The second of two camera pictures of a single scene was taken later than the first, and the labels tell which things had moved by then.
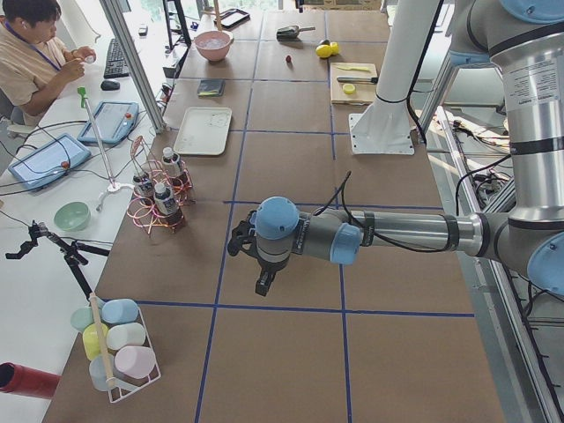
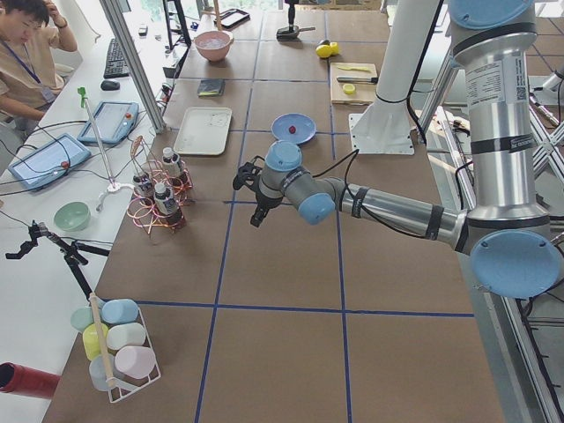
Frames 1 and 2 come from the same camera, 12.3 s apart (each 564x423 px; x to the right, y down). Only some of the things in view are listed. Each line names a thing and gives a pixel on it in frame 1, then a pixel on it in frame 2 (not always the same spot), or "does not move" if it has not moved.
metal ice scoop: x=292 y=32 does not move
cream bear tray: x=204 y=131 does not move
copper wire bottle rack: x=162 y=189 does not move
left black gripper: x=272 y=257 -> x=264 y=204
